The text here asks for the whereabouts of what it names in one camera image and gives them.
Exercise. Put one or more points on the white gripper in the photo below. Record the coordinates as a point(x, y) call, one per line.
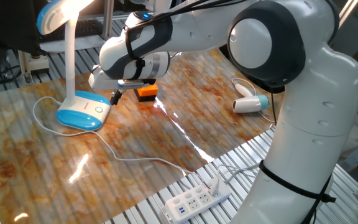
point(99, 82)

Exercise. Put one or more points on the blue white desk lamp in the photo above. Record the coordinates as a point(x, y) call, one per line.
point(82, 115)

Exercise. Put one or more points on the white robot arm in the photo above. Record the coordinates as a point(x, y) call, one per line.
point(306, 109)

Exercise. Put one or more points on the orange box red button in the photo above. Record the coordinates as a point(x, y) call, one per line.
point(146, 91)

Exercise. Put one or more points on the white keyboard shelf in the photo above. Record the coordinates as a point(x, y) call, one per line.
point(73, 45)

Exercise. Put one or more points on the black keyboard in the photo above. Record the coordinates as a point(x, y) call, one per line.
point(85, 29)

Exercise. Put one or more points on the orange marble pattern sheet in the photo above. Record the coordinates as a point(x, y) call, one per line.
point(42, 161)

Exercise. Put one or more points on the white power strip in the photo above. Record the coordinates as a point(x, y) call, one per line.
point(194, 203)

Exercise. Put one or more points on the black fabric cover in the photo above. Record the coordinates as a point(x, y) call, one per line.
point(5, 25)

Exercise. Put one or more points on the white teal hair dryer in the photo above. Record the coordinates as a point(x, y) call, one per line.
point(250, 104)

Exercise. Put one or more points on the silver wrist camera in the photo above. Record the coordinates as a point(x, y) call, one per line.
point(134, 84)

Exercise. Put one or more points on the aluminium frame post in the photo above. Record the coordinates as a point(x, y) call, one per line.
point(108, 18)

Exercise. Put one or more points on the white bracket foot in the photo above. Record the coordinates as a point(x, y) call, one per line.
point(37, 63)

